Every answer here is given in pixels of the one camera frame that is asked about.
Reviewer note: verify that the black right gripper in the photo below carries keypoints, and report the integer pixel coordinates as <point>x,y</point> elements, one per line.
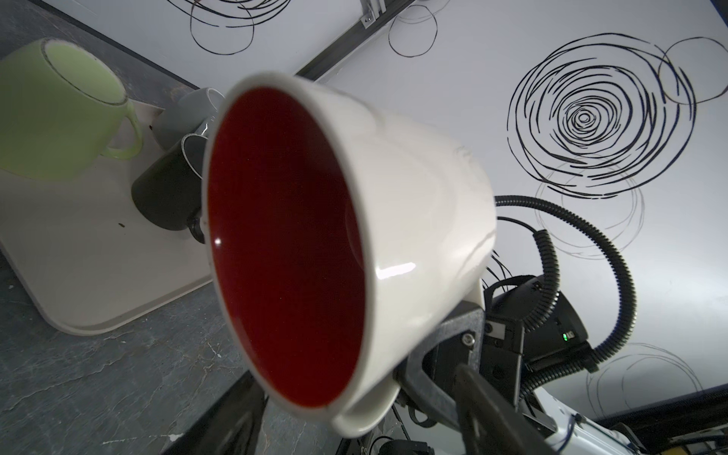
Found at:
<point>526,327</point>

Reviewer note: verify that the light green mug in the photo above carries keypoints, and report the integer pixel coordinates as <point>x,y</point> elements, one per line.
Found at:
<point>61,108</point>

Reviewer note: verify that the black mug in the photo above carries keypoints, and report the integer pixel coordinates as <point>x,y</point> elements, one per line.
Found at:
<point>169,193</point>

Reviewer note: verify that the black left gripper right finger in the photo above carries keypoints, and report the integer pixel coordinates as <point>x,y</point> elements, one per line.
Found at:
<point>489,424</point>

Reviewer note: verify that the grey mug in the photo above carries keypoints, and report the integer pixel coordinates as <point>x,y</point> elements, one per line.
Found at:
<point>186,116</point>

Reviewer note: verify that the beige plastic tray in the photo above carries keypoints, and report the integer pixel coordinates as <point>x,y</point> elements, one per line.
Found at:
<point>86,256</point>

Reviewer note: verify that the white mug red inside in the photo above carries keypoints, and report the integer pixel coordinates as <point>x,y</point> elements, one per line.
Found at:
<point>340,236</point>

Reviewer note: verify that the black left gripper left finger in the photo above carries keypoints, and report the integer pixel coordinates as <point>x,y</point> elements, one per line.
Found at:
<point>232,425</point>

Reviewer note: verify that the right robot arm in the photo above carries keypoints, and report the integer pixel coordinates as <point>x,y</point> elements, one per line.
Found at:
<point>675,424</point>

